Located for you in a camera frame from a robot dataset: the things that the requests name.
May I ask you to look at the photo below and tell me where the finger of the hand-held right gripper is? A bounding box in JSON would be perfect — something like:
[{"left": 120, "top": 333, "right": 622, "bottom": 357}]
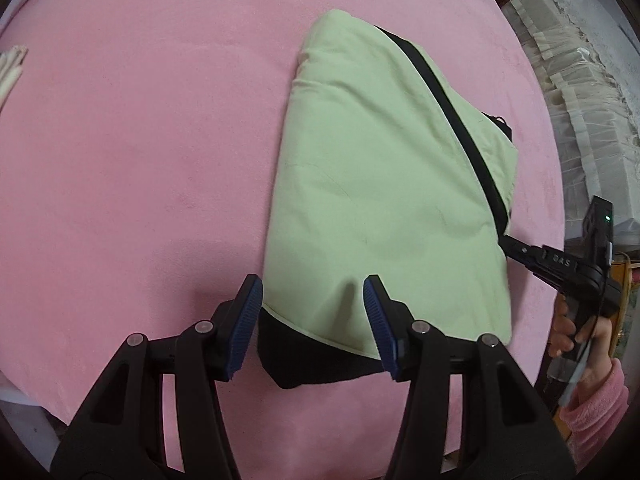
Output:
[{"left": 499, "top": 234, "right": 545, "bottom": 273}]

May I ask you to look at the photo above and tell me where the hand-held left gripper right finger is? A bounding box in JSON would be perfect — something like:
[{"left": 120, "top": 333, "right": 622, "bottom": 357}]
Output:
[{"left": 362, "top": 274, "right": 577, "bottom": 480}]

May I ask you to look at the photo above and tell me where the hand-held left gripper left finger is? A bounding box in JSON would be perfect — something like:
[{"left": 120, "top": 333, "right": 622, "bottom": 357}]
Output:
[{"left": 50, "top": 273, "right": 264, "bottom": 480}]

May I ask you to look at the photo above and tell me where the green and black garment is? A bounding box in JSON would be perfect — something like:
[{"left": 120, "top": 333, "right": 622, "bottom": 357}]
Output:
[{"left": 256, "top": 9, "right": 518, "bottom": 391}]

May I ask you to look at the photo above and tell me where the person's right forearm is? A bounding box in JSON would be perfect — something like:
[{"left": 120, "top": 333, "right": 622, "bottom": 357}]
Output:
[{"left": 559, "top": 359, "right": 632, "bottom": 475}]

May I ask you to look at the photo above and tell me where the person's right hand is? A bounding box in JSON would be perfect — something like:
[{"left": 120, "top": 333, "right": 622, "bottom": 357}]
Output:
[{"left": 547, "top": 297, "right": 615, "bottom": 388}]

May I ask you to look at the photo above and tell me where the cream ruffled cloth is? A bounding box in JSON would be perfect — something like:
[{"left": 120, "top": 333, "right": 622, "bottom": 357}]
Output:
[{"left": 500, "top": 0, "right": 640, "bottom": 256}]

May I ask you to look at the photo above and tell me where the pink blanket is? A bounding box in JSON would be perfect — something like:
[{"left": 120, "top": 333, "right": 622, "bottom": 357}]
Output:
[{"left": 0, "top": 0, "right": 568, "bottom": 466}]

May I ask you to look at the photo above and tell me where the beige folded cloth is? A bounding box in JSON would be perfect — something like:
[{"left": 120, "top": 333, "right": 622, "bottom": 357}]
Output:
[{"left": 0, "top": 45, "right": 30, "bottom": 113}]

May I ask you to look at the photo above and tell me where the grey cable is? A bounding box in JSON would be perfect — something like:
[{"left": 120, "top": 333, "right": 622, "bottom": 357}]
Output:
[{"left": 559, "top": 310, "right": 612, "bottom": 407}]

